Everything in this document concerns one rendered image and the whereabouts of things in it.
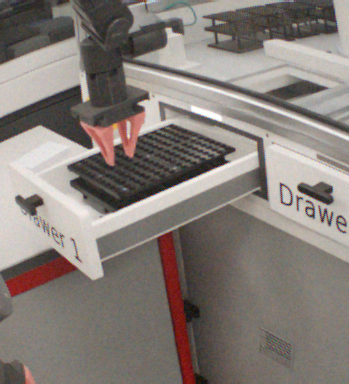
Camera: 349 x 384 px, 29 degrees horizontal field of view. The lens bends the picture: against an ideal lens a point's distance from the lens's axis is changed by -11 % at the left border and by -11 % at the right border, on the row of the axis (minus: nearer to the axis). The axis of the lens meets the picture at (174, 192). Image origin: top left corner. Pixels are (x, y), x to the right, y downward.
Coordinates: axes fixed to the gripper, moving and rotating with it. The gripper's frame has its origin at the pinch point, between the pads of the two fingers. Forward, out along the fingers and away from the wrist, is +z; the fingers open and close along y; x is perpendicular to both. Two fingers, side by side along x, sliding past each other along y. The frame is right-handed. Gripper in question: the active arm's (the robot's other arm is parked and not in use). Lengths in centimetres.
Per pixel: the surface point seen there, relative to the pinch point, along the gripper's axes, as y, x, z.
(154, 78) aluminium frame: -21.9, -23.4, 0.0
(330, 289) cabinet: -22.6, 21.3, 28.0
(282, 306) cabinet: -22.0, 8.0, 37.9
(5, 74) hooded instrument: -13, -89, 6
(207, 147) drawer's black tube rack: -18.0, -4.1, 7.4
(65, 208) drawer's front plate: 11.1, 1.5, 3.2
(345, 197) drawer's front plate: -20.7, 26.8, 6.7
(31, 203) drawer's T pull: 13.6, -7.2, 4.6
